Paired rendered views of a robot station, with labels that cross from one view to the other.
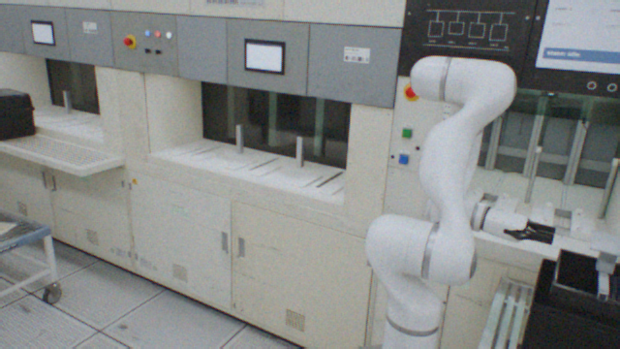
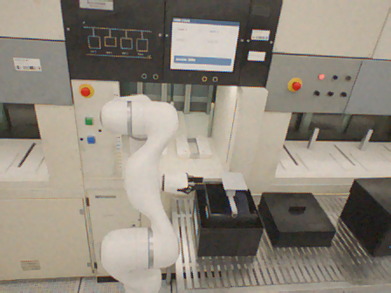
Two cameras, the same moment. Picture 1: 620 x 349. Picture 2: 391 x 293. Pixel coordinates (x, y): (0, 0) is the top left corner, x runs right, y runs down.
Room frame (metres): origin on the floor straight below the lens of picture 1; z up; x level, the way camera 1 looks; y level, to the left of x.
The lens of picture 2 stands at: (0.31, 0.03, 1.86)
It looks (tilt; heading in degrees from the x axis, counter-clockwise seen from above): 30 degrees down; 322
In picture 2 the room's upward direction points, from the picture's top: 6 degrees clockwise
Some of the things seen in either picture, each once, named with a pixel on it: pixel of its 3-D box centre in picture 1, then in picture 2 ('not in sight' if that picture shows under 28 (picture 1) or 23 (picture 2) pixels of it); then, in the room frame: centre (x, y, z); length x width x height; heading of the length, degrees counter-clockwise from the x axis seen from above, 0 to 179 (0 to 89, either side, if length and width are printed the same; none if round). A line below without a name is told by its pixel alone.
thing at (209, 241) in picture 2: (587, 322); (224, 220); (1.03, -0.76, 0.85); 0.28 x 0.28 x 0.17; 59
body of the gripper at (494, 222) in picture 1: (503, 223); (174, 182); (1.16, -0.55, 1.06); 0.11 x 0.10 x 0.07; 59
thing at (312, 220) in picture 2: not in sight; (295, 215); (0.89, -1.12, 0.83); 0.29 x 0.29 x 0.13; 60
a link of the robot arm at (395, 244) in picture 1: (404, 269); (132, 262); (0.89, -0.23, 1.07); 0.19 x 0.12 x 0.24; 64
